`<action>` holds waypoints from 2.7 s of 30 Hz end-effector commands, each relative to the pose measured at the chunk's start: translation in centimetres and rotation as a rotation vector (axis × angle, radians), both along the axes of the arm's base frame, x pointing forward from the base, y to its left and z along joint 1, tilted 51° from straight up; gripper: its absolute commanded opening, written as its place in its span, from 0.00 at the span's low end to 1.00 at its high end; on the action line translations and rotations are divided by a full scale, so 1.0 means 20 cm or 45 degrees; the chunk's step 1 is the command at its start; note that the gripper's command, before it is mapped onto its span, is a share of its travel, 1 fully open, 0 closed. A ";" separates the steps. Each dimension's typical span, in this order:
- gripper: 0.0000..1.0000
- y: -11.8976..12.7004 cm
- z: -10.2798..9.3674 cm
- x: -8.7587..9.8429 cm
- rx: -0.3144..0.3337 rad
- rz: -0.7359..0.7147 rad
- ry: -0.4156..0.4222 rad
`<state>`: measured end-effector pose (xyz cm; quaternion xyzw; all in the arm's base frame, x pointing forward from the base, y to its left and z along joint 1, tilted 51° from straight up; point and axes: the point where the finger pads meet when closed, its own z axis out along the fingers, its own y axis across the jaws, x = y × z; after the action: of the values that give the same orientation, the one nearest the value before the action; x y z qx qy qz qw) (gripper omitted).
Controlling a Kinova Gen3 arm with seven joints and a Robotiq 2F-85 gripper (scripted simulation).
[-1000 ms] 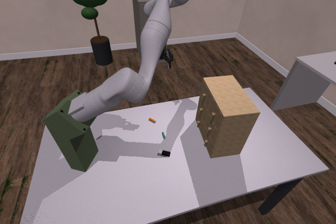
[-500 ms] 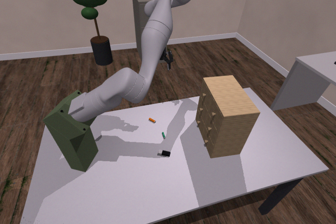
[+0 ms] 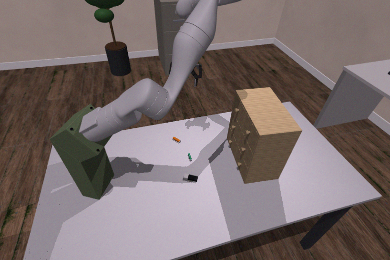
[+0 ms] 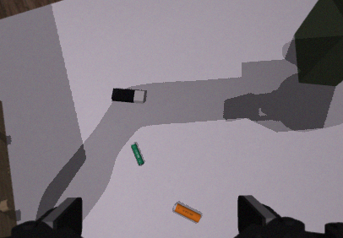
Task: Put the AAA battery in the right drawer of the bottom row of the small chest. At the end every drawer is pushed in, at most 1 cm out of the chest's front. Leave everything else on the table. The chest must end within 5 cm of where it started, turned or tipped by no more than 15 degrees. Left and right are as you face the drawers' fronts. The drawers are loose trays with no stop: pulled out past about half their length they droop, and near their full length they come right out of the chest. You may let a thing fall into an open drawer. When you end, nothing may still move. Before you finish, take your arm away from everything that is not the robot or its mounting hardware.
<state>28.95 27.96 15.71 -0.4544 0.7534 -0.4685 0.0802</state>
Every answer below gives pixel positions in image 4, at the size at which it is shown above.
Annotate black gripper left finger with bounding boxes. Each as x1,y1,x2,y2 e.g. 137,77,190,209
3,197,84,238

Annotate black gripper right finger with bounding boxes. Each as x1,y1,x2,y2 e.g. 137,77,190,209
234,195,343,238

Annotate green aaa battery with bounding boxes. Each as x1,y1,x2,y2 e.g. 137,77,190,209
131,143,144,165

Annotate orange battery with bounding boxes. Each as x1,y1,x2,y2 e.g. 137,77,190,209
173,203,201,223

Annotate brown wooden drawer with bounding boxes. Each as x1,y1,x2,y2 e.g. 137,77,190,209
0,170,15,238
0,104,8,168

